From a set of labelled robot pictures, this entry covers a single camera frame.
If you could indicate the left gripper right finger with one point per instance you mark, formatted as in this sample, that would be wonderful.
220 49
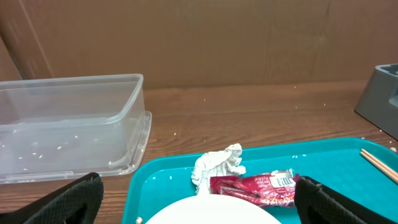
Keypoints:
319 204

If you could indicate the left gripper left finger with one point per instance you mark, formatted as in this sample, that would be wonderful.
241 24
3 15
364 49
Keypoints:
75 203

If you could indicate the grey dishwasher rack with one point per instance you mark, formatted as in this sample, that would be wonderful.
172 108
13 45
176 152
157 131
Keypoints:
378 102

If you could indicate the red snack wrapper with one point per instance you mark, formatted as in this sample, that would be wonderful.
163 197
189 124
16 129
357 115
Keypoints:
271 189

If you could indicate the peanuts and rice food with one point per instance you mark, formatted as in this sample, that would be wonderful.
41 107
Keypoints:
139 220

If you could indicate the clear plastic bin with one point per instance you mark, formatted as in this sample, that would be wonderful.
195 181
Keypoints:
70 102

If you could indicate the crumpled white napkin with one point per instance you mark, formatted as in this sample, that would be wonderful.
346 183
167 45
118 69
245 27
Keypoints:
216 164

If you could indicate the white plate with food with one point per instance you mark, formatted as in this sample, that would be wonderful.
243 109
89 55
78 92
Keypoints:
212 209

